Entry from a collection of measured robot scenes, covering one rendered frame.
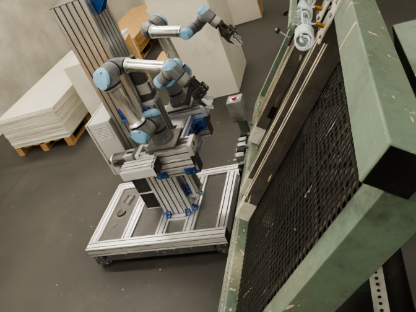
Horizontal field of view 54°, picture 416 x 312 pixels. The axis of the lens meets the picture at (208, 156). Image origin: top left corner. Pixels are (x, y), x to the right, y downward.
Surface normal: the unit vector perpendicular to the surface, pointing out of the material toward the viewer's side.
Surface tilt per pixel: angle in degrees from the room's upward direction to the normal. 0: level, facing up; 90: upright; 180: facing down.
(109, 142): 90
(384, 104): 37
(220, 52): 90
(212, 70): 90
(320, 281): 90
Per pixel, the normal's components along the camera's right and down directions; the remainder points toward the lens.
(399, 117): 0.29, -0.72
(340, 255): -0.18, 0.61
